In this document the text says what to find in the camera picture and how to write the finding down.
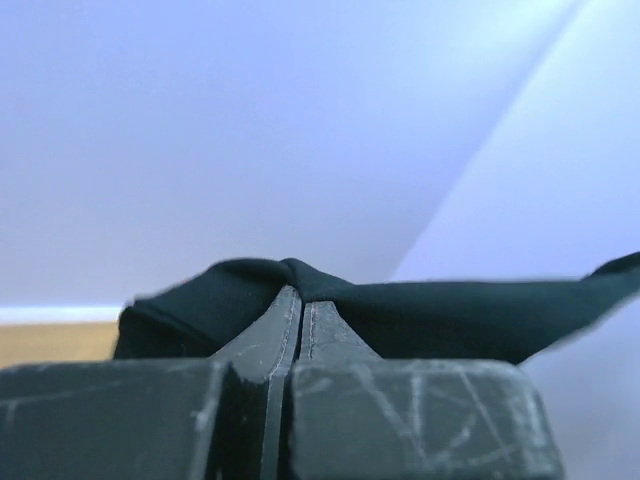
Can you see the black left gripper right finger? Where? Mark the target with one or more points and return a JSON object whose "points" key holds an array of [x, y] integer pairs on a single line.
{"points": [[359, 416]]}

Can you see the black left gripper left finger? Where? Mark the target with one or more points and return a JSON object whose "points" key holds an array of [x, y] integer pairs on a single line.
{"points": [[214, 418]]}

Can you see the black t shirt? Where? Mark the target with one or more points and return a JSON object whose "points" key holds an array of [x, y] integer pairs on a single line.
{"points": [[507, 321]]}

